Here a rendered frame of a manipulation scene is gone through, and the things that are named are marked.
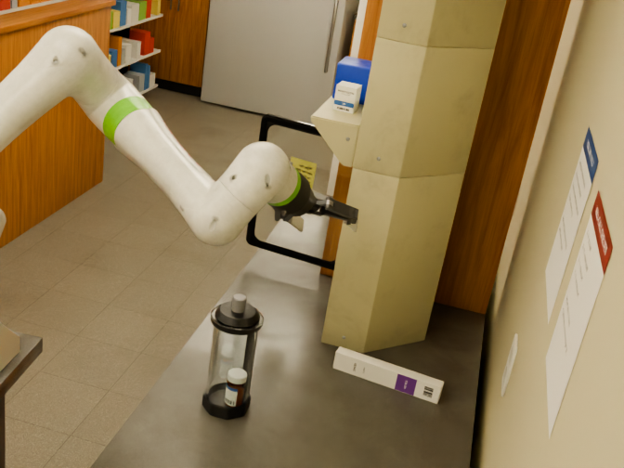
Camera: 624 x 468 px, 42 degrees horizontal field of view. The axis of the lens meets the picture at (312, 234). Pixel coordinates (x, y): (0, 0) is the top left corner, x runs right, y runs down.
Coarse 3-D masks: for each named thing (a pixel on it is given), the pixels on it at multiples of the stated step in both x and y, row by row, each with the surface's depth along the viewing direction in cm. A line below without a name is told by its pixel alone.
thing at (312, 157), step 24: (288, 144) 225; (312, 144) 222; (312, 168) 225; (336, 168) 222; (336, 192) 225; (264, 216) 235; (312, 216) 230; (264, 240) 238; (288, 240) 235; (312, 240) 232; (336, 240) 230
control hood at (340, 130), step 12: (324, 108) 193; (360, 108) 198; (312, 120) 186; (324, 120) 185; (336, 120) 185; (348, 120) 187; (360, 120) 188; (324, 132) 186; (336, 132) 185; (348, 132) 185; (336, 144) 186; (348, 144) 186; (336, 156) 188; (348, 156) 187
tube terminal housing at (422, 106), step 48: (384, 48) 176; (432, 48) 175; (480, 48) 182; (384, 96) 180; (432, 96) 180; (480, 96) 188; (384, 144) 184; (432, 144) 187; (384, 192) 188; (432, 192) 193; (384, 240) 192; (432, 240) 200; (336, 288) 200; (384, 288) 199; (432, 288) 208; (336, 336) 205; (384, 336) 206
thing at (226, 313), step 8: (240, 296) 166; (224, 304) 169; (232, 304) 166; (240, 304) 165; (248, 304) 170; (216, 312) 167; (224, 312) 166; (232, 312) 166; (240, 312) 166; (248, 312) 167; (256, 312) 168; (224, 320) 164; (232, 320) 164; (240, 320) 164; (248, 320) 165; (256, 320) 167
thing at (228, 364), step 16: (224, 336) 165; (240, 336) 165; (256, 336) 169; (224, 352) 167; (240, 352) 167; (224, 368) 168; (240, 368) 168; (208, 384) 173; (224, 384) 170; (240, 384) 171; (224, 400) 171; (240, 400) 173
